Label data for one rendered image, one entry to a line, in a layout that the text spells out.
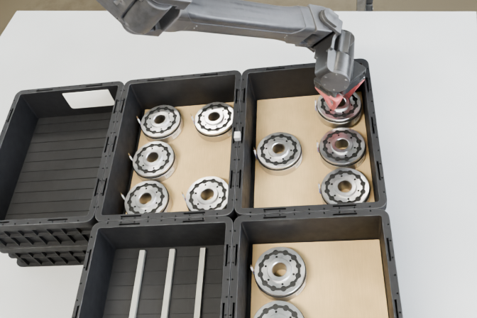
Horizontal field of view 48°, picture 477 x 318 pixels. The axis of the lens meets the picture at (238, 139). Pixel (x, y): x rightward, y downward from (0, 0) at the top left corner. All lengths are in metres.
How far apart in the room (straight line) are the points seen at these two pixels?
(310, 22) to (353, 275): 0.50
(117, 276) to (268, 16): 0.63
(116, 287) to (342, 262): 0.48
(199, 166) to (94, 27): 0.86
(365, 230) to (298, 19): 0.43
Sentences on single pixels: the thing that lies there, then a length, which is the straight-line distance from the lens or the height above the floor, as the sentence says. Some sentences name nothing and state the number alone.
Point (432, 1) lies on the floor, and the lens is 2.91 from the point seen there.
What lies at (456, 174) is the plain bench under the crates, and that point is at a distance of 1.41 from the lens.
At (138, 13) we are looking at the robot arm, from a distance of 0.86.
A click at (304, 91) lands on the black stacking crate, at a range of 1.36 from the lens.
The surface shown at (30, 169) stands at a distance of 1.48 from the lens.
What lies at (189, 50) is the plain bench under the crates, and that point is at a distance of 1.76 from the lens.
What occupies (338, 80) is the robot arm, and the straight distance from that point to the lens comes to 1.08.
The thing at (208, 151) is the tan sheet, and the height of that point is 0.83.
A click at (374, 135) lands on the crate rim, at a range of 1.17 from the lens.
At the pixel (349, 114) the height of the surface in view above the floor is 0.88.
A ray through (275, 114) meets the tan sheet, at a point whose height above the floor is 0.83.
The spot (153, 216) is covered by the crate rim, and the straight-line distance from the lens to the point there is 1.14.
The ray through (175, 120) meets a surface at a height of 0.86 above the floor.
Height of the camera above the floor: 1.87
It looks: 52 degrees down
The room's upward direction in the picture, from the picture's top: 17 degrees counter-clockwise
